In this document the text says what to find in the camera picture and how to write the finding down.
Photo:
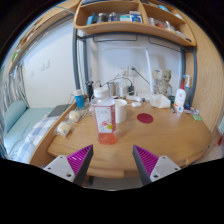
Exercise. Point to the white power adapter block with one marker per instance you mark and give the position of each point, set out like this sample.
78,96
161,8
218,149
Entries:
124,91

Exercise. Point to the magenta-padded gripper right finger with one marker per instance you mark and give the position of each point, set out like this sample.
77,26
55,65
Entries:
161,166

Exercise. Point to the black plug charger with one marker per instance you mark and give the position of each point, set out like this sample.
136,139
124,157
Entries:
131,90

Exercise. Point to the blue tube with white cap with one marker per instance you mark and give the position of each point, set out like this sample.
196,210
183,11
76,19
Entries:
79,100

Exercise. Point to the white wall-mounted device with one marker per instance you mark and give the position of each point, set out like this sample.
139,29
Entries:
158,74

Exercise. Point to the grey tablet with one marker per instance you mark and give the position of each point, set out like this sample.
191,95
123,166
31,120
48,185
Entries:
59,110

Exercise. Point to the plastic-wrapped round bun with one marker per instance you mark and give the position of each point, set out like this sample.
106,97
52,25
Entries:
63,128
74,116

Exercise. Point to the white earbud case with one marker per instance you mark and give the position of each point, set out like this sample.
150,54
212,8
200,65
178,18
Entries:
136,104

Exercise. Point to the white desk lamp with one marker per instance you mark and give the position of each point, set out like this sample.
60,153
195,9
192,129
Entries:
148,66

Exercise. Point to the clear bottle with orange drink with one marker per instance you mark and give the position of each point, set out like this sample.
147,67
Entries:
105,116

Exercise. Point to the small green packet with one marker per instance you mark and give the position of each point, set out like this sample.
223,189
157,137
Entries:
197,117

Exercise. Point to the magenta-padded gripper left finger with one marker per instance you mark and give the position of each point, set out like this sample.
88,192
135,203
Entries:
63,165

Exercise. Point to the teal striped bed sheet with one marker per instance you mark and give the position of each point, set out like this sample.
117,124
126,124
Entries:
30,116

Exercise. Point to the white wall light switch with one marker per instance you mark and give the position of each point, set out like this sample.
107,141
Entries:
45,65

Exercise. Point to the white spray bottle blue trigger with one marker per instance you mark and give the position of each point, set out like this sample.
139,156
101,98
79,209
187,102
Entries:
187,81

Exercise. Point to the teal pillow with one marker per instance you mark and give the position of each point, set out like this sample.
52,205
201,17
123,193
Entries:
14,115

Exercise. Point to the blue plaid blanket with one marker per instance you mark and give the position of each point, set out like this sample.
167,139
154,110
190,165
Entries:
35,136

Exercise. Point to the white power strip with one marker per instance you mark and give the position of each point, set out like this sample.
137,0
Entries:
134,98

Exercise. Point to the wooden wall shelf unit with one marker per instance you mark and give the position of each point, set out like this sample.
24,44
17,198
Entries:
133,28

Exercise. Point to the white cup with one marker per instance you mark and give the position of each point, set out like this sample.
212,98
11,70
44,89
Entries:
121,111

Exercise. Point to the wooden tree-man figurine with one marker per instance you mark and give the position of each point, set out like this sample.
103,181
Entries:
166,83

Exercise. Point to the white pump bottle red top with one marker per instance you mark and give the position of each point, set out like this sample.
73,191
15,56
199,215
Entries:
180,98

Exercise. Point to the white wall socket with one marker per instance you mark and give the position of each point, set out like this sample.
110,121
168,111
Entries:
123,71
134,70

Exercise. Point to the dark green small pot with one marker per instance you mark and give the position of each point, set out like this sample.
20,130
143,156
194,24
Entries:
171,99

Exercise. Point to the flat round red coaster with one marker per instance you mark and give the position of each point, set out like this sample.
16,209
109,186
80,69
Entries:
145,118

